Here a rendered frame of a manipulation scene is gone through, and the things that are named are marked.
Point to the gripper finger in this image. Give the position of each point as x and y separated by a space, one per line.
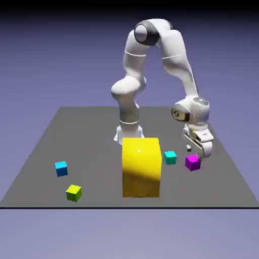
200 158
189 149

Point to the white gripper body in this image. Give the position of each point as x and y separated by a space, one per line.
205 148

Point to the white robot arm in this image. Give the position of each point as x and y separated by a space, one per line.
132 66

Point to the small magenta cube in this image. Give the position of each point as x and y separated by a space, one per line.
192 162

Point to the small teal cube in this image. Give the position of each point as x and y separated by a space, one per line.
170 158

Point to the small yellow-green cube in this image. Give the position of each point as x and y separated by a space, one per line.
73 193

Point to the small blue cube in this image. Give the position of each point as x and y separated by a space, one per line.
61 169

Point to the large yellow box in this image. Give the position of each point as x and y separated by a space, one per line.
141 168

